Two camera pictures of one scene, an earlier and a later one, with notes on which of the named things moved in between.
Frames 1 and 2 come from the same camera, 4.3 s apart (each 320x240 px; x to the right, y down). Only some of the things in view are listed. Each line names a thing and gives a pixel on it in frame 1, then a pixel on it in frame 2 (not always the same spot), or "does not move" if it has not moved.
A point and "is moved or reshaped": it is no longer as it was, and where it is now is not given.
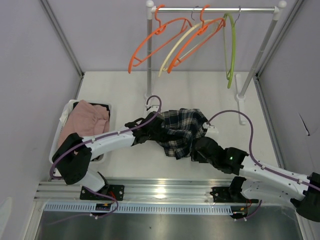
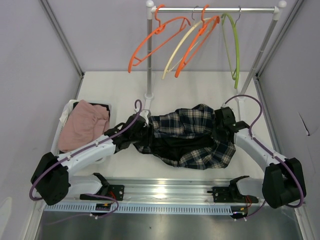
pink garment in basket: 84,119 does not move
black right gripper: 195,156 to 214,134
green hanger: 229,45 to 237,49
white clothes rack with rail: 277,11 does not move
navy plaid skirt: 183,126 is moved or reshaped
